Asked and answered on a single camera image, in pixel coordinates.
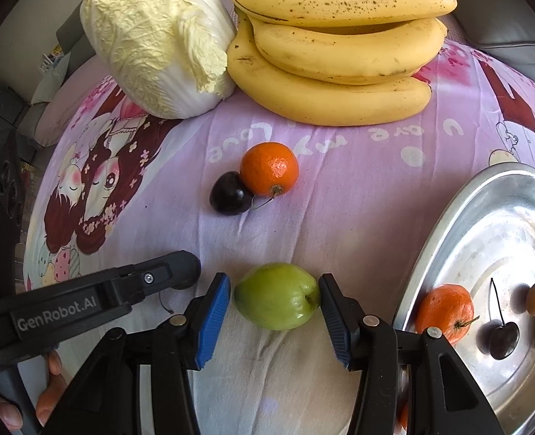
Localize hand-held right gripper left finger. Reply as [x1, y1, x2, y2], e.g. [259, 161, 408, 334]
[41, 273, 231, 435]

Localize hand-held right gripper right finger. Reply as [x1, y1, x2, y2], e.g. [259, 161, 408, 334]
[318, 273, 506, 435]

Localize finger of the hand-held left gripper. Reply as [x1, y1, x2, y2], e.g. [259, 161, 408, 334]
[107, 250, 201, 313]

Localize orange tangerine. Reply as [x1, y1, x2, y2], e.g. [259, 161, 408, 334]
[414, 283, 477, 346]
[239, 142, 300, 197]

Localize dark cherry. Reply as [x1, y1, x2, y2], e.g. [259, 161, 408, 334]
[210, 171, 278, 216]
[489, 277, 521, 361]

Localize silver metal tray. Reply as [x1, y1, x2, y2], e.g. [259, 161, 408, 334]
[392, 162, 535, 435]

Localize person's left hand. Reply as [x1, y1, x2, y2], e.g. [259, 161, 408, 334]
[0, 350, 71, 433]

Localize cartoon printed blanket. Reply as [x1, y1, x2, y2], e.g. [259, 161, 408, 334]
[23, 0, 535, 435]

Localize plain pink pillow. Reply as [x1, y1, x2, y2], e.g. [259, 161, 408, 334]
[34, 61, 109, 148]

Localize napa cabbage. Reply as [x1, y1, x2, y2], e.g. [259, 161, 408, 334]
[79, 0, 237, 119]

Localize grey cushion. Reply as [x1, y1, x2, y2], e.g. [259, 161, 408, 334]
[449, 0, 535, 96]

